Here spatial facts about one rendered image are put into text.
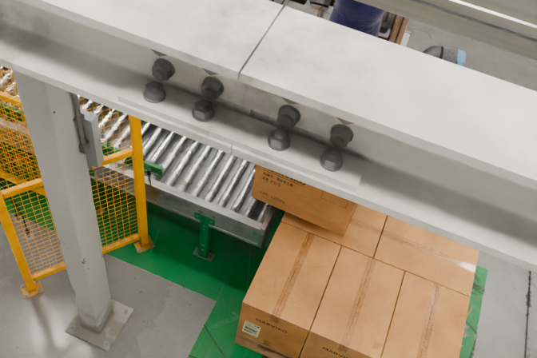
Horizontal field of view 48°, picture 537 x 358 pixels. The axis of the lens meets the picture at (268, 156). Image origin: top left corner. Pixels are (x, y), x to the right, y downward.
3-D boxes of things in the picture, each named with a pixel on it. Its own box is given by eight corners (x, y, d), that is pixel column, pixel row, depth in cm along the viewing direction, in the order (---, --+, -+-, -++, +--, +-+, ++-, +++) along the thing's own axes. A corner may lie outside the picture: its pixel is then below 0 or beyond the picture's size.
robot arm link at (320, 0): (313, 77, 362) (337, -14, 351) (289, 70, 363) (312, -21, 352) (314, 76, 374) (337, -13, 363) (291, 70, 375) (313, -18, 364)
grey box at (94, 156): (59, 152, 268) (48, 105, 245) (65, 144, 271) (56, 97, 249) (98, 168, 265) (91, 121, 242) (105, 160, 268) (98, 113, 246)
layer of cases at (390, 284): (236, 332, 363) (242, 302, 333) (293, 210, 426) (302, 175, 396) (427, 416, 345) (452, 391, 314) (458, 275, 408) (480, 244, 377)
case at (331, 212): (250, 196, 364) (257, 153, 334) (276, 153, 390) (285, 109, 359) (343, 236, 353) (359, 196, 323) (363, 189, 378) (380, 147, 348)
